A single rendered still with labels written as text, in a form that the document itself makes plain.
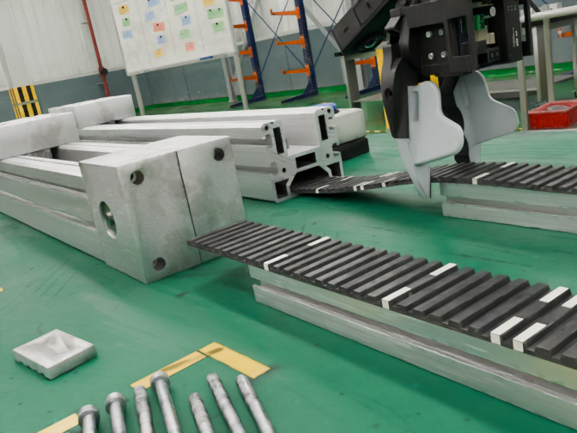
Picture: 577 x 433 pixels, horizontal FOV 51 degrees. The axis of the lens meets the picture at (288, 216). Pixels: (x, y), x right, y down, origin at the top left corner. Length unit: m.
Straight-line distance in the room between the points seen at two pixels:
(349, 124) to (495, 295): 0.56
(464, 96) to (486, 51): 0.08
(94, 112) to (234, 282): 0.75
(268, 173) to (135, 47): 6.35
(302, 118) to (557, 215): 0.33
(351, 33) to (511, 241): 0.23
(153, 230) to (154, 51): 6.35
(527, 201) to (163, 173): 0.27
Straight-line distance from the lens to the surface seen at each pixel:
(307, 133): 0.69
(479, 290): 0.29
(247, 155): 0.67
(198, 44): 6.42
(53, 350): 0.40
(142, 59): 6.94
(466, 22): 0.47
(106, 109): 1.17
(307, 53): 11.41
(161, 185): 0.48
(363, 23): 0.54
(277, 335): 0.36
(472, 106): 0.54
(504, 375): 0.27
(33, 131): 0.87
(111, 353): 0.39
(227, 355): 0.35
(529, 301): 0.29
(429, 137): 0.49
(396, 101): 0.49
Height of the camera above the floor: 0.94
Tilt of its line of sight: 15 degrees down
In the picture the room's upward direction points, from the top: 11 degrees counter-clockwise
